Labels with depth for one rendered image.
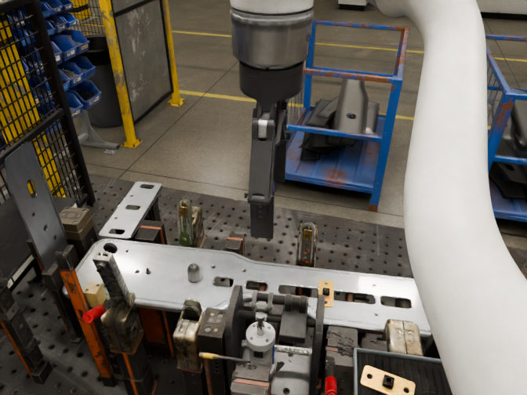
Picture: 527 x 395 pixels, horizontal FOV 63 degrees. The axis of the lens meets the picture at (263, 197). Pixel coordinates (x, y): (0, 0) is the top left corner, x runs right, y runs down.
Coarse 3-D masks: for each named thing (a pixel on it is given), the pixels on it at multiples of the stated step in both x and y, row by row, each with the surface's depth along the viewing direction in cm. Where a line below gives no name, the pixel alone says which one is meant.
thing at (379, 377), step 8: (368, 368) 73; (376, 368) 73; (376, 376) 72; (384, 376) 71; (392, 376) 72; (368, 384) 70; (376, 384) 70; (384, 384) 70; (392, 384) 70; (400, 384) 70; (408, 384) 70; (384, 392) 69; (392, 392) 69; (400, 392) 69
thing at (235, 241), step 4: (232, 236) 127; (236, 236) 127; (240, 236) 127; (228, 240) 125; (232, 240) 125; (236, 240) 125; (240, 240) 125; (228, 244) 124; (232, 244) 124; (236, 244) 124; (240, 244) 124; (228, 248) 122; (232, 248) 122; (236, 248) 122; (240, 248) 125; (244, 248) 130; (236, 252) 123; (240, 252) 125; (244, 252) 131; (232, 280) 131
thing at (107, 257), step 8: (104, 248) 90; (112, 248) 90; (96, 256) 87; (104, 256) 87; (112, 256) 88; (96, 264) 87; (104, 264) 87; (112, 264) 89; (104, 272) 90; (112, 272) 89; (120, 272) 92; (104, 280) 92; (112, 280) 92; (120, 280) 93; (112, 288) 94; (120, 288) 94; (112, 296) 96
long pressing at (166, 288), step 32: (128, 256) 118; (160, 256) 118; (192, 256) 118; (224, 256) 118; (64, 288) 108; (128, 288) 109; (160, 288) 109; (192, 288) 109; (224, 288) 109; (352, 288) 109; (384, 288) 109; (416, 288) 109; (352, 320) 101; (384, 320) 101; (416, 320) 101
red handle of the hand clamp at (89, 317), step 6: (108, 300) 94; (114, 300) 94; (120, 300) 96; (96, 306) 88; (102, 306) 88; (108, 306) 91; (90, 312) 84; (96, 312) 86; (102, 312) 88; (84, 318) 84; (90, 318) 84; (96, 318) 86
